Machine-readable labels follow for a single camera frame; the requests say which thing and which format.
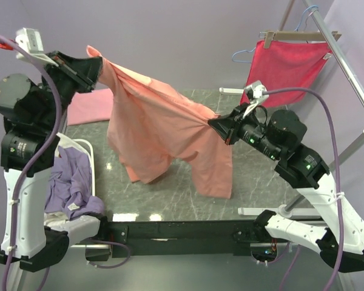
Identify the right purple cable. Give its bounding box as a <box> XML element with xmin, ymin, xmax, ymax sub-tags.
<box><xmin>262</xmin><ymin>87</ymin><xmax>343</xmax><ymax>291</ymax></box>

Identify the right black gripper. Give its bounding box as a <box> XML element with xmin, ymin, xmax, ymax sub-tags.
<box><xmin>208</xmin><ymin>101</ymin><xmax>281</xmax><ymax>161</ymax></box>

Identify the blue wire hanger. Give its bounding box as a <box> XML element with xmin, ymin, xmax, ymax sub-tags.
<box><xmin>231</xmin><ymin>5</ymin><xmax>319</xmax><ymax>64</ymax></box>

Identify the black base beam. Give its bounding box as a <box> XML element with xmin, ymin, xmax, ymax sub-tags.
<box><xmin>89</xmin><ymin>219</ymin><xmax>272</xmax><ymax>256</ymax></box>

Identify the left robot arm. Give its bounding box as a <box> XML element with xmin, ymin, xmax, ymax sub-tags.
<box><xmin>0</xmin><ymin>51</ymin><xmax>109</xmax><ymax>272</ymax></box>

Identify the white laundry basket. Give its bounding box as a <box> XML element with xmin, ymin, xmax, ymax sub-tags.
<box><xmin>70</xmin><ymin>138</ymin><xmax>96</xmax><ymax>196</ymax></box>

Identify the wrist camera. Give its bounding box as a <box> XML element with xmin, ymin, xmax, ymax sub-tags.
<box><xmin>243</xmin><ymin>81</ymin><xmax>269</xmax><ymax>119</ymax></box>
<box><xmin>0</xmin><ymin>27</ymin><xmax>58</xmax><ymax>67</ymax></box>

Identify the salmon orange t shirt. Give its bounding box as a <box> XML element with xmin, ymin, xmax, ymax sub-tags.
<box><xmin>98</xmin><ymin>58</ymin><xmax>232</xmax><ymax>199</ymax></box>

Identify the red microfiber towel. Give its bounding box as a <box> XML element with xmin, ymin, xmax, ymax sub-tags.
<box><xmin>246</xmin><ymin>40</ymin><xmax>332</xmax><ymax>91</ymax></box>

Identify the folded pink t shirt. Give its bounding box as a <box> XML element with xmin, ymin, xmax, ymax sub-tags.
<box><xmin>67</xmin><ymin>89</ymin><xmax>113</xmax><ymax>125</ymax></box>

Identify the metal clothes rack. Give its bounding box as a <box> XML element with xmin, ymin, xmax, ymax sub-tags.
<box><xmin>218</xmin><ymin>1</ymin><xmax>364</xmax><ymax>219</ymax></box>

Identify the lavender purple t shirt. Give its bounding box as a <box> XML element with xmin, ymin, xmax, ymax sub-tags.
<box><xmin>44</xmin><ymin>146</ymin><xmax>105</xmax><ymax>220</ymax></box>

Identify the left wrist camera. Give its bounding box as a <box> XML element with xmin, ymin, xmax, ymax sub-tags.
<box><xmin>0</xmin><ymin>27</ymin><xmax>58</xmax><ymax>67</ymax></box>

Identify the white t shirt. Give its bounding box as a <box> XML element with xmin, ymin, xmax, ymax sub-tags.
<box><xmin>44</xmin><ymin>135</ymin><xmax>88</xmax><ymax>224</ymax></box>

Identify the wooden clip hanger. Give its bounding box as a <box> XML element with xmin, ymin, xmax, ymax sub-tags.
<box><xmin>259</xmin><ymin>30</ymin><xmax>326</xmax><ymax>49</ymax></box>

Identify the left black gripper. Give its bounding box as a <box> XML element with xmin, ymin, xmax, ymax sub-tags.
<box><xmin>41</xmin><ymin>48</ymin><xmax>106</xmax><ymax>129</ymax></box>

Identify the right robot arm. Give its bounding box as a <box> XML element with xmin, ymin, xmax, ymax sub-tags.
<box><xmin>208</xmin><ymin>104</ymin><xmax>364</xmax><ymax>273</ymax></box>

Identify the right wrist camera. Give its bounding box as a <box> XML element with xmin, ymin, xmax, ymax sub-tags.
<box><xmin>243</xmin><ymin>81</ymin><xmax>269</xmax><ymax>119</ymax></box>

